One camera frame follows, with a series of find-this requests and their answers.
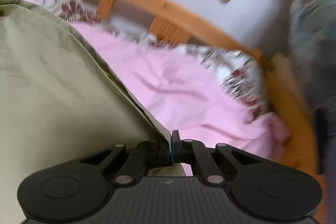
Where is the mustard brown beige jacket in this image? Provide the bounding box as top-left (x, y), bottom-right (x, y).
top-left (1, 0), bottom-right (186, 223)

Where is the plastic bag of clothes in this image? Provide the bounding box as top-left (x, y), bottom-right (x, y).
top-left (289, 0), bottom-right (335, 174)

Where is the wooden bed frame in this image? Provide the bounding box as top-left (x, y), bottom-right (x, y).
top-left (0, 0), bottom-right (326, 224)

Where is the floral patterned quilt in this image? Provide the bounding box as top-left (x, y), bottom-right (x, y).
top-left (34, 0), bottom-right (266, 117)

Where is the pink bed sheet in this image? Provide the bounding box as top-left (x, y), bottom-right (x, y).
top-left (21, 0), bottom-right (289, 159)

